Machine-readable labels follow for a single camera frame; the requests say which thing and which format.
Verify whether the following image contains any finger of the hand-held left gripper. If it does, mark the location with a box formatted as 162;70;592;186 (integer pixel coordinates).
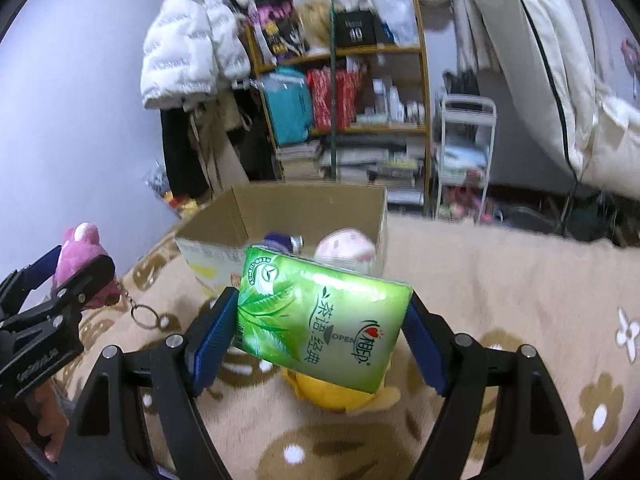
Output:
0;245;64;318
30;255;117;326

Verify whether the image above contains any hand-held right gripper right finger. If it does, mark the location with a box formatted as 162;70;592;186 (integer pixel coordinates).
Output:
400;295;583;480

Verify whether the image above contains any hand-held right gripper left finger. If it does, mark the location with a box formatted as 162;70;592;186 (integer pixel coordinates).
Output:
57;287;240;480

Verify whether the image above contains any purple plush keychain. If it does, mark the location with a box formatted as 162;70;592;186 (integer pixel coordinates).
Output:
52;221;163;331

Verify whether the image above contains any green tissue packet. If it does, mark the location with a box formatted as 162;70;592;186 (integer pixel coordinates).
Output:
231;245;414;394

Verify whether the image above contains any small dark purple toy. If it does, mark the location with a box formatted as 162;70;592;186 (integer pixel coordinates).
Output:
262;231;305;254

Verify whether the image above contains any pink swirl plush roll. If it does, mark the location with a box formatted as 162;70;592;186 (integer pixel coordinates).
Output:
314;227;377;277

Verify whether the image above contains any cardboard box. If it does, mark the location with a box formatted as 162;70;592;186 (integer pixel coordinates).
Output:
174;183;390;297

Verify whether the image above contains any person's left hand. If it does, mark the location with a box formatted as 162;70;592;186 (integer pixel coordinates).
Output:
30;382;69;462

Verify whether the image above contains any yellow plush toy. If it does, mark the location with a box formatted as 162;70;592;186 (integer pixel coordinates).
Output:
280;366;401;415

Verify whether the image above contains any beige printed blanket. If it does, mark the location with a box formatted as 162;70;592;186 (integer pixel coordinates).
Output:
50;210;640;480

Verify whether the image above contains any clear plastic bag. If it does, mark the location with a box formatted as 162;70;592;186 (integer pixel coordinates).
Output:
144;164;199;217

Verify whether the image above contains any black hanging coat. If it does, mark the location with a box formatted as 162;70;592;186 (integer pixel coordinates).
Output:
160;107;211;202

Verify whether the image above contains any pile of small plush toys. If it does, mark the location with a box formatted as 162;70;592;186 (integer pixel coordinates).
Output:
440;186;493;223

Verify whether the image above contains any beige hanging garment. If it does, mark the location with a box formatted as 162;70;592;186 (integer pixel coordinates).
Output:
187;91;251;196

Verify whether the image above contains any pile of magazines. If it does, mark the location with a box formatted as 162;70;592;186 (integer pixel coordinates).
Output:
320;134;427;206

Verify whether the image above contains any stack of books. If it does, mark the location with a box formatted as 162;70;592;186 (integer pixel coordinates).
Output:
275;140;324;181

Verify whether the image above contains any folded blue towel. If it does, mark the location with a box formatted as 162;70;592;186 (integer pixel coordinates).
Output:
442;145;488;171

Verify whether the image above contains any white trolley cart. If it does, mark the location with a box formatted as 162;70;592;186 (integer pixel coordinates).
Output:
434;95;499;224

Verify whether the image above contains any teal paper bag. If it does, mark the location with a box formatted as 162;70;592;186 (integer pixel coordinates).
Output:
260;67;314;146

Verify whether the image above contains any wooden shelf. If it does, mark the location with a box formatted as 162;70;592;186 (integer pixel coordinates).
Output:
245;0;432;211

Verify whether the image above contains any white puffer jacket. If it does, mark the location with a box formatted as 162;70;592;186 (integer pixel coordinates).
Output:
140;0;252;111

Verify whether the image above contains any row of cosmetic bottles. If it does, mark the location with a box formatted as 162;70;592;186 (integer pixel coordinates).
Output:
357;80;429;126

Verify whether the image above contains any green pole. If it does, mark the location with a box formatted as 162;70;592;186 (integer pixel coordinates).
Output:
327;0;339;181

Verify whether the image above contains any red gift bag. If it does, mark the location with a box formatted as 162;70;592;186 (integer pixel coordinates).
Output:
306;65;364;132

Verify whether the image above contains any black bag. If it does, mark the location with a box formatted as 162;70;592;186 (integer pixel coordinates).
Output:
442;70;482;107

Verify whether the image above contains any cartoon print bag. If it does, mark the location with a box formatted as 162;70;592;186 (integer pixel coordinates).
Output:
248;0;308;63

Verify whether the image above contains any cream office chair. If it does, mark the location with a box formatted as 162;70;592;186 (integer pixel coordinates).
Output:
462;0;640;251

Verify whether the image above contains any blonde wig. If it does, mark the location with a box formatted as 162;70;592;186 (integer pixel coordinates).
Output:
300;0;333;57

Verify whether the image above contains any black box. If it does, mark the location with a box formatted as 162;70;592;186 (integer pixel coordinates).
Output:
334;9;379;47

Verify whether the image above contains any white plastic bag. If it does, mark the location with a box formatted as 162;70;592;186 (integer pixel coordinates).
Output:
367;0;421;46

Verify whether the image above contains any pink fan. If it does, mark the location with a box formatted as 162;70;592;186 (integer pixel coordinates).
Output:
620;37;640;81

